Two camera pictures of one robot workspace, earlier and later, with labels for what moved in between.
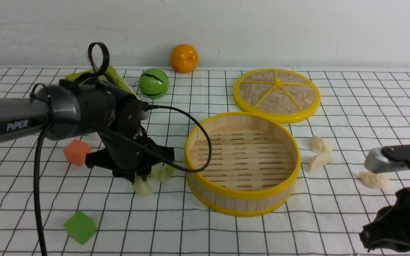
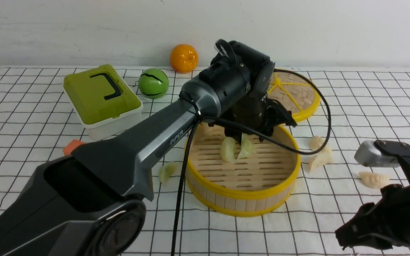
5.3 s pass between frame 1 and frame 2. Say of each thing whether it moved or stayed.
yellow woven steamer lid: stayed
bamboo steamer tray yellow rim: stayed
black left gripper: moved
